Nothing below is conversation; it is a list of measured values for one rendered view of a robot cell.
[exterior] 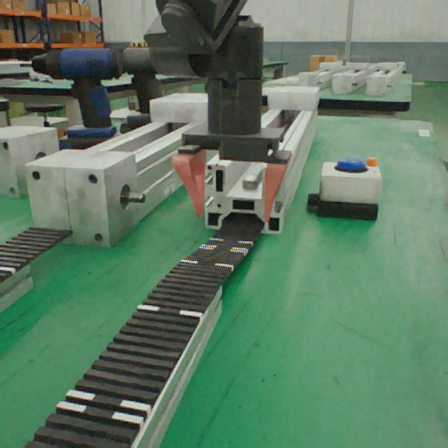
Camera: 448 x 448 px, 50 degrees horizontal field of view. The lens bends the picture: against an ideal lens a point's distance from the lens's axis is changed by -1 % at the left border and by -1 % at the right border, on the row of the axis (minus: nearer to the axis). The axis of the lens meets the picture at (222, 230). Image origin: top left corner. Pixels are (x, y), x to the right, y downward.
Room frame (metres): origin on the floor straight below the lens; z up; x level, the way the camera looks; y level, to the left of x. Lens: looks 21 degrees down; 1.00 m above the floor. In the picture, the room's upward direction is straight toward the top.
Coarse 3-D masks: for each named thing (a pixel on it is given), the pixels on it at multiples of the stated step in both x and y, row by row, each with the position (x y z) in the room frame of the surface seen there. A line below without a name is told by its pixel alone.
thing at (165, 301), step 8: (152, 296) 0.34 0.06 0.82; (160, 296) 0.34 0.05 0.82; (168, 296) 0.34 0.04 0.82; (176, 296) 0.34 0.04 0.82; (144, 304) 0.33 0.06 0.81; (152, 304) 0.33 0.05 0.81; (160, 304) 0.32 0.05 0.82; (168, 304) 0.32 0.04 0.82; (176, 304) 0.32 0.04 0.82; (184, 304) 0.32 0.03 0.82; (192, 304) 0.33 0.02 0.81; (200, 304) 0.33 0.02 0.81; (208, 304) 0.33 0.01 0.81; (200, 312) 0.32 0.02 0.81
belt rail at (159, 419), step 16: (208, 320) 0.33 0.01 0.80; (192, 336) 0.29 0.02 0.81; (208, 336) 0.33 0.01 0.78; (192, 352) 0.29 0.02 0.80; (176, 368) 0.25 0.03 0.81; (192, 368) 0.29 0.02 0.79; (176, 384) 0.25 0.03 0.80; (160, 400) 0.22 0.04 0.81; (176, 400) 0.25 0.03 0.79; (160, 416) 0.22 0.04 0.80; (144, 432) 0.20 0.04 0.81; (160, 432) 0.22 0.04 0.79
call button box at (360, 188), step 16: (336, 176) 0.63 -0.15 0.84; (352, 176) 0.62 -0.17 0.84; (368, 176) 0.62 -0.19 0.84; (320, 192) 0.63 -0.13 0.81; (336, 192) 0.63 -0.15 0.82; (352, 192) 0.62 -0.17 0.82; (368, 192) 0.62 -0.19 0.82; (320, 208) 0.63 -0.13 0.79; (336, 208) 0.62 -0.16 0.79; (352, 208) 0.62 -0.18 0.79; (368, 208) 0.62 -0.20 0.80
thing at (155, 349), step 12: (120, 336) 0.28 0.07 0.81; (132, 336) 0.28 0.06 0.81; (108, 348) 0.27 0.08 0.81; (120, 348) 0.27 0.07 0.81; (132, 348) 0.27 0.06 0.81; (144, 348) 0.27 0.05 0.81; (156, 348) 0.27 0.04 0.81; (168, 348) 0.27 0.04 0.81; (180, 348) 0.27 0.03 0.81; (168, 360) 0.26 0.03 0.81
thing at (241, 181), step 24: (264, 120) 0.96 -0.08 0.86; (312, 120) 1.13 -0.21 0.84; (288, 144) 0.71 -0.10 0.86; (216, 168) 0.58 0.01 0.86; (240, 168) 0.67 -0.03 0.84; (264, 168) 0.57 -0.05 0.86; (288, 168) 0.60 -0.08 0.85; (216, 192) 0.58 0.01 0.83; (240, 192) 0.60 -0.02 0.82; (264, 192) 0.57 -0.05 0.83; (288, 192) 0.64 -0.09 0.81; (216, 216) 0.62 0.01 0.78
